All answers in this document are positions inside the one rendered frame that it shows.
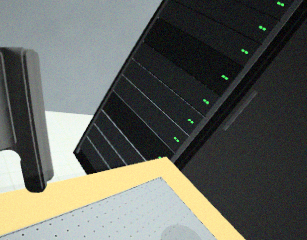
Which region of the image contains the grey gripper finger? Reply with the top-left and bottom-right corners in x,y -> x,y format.
0,47 -> 54,193

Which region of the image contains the grey rectangular base plate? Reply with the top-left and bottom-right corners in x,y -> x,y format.
0,176 -> 218,240

